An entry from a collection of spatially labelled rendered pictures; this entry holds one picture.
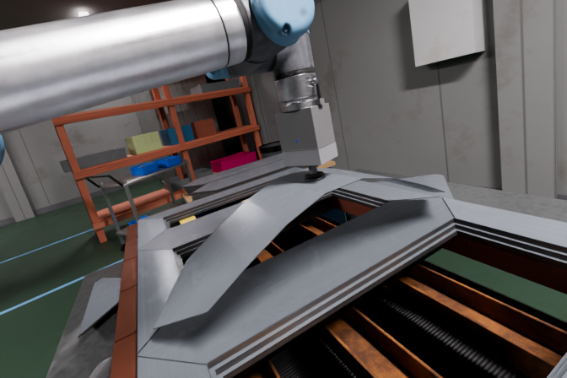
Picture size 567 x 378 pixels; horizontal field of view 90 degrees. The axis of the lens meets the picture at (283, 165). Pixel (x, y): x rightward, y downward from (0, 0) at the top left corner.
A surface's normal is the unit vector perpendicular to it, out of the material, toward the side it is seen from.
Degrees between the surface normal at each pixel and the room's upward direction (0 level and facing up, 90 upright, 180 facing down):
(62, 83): 119
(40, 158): 90
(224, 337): 0
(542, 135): 90
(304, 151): 90
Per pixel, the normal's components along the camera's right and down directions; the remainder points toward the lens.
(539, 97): -0.78, 0.30
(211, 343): -0.21, -0.95
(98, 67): 0.56, 0.40
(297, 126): -0.61, 0.29
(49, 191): 0.58, 0.05
